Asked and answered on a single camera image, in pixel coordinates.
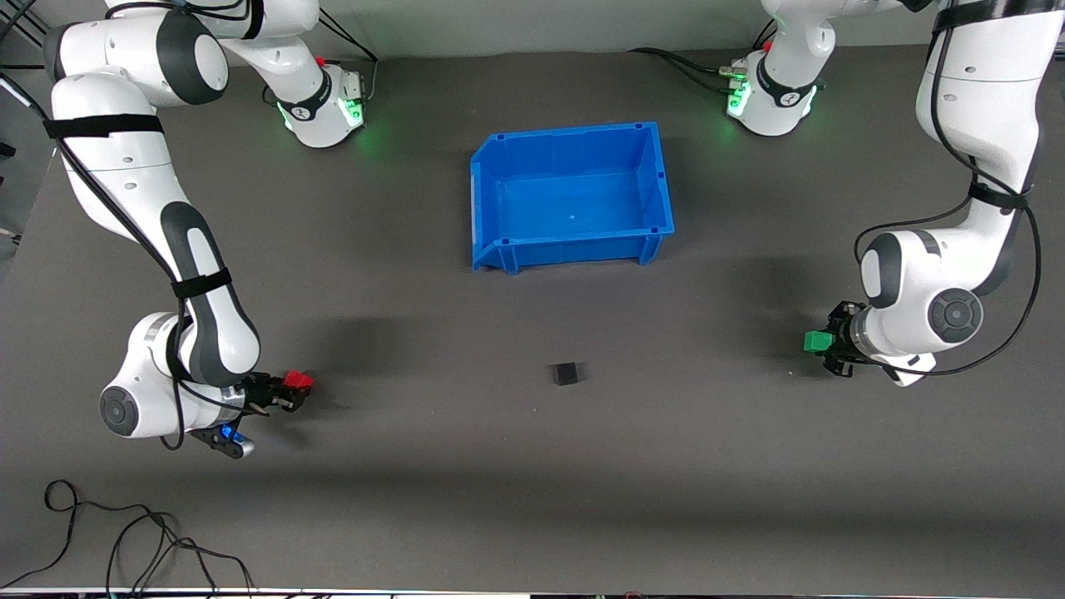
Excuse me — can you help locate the dark grey table mat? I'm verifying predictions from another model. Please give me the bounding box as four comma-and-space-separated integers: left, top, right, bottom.
0, 33, 1065, 596

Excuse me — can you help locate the blue plastic storage bin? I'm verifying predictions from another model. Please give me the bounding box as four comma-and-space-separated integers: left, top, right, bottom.
469, 121, 676, 275

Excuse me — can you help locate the loose black cable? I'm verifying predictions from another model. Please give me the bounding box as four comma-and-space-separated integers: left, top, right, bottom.
0, 480, 255, 597

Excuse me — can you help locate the black left arm base cable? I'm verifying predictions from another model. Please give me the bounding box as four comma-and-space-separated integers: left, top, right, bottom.
628, 47, 741, 94

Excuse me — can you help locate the black arm base cable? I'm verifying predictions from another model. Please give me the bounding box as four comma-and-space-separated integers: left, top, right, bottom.
628, 47, 741, 94
315, 12, 380, 105

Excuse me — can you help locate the black right arm base cable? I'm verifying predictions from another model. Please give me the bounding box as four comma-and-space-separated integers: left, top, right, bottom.
315, 12, 380, 105

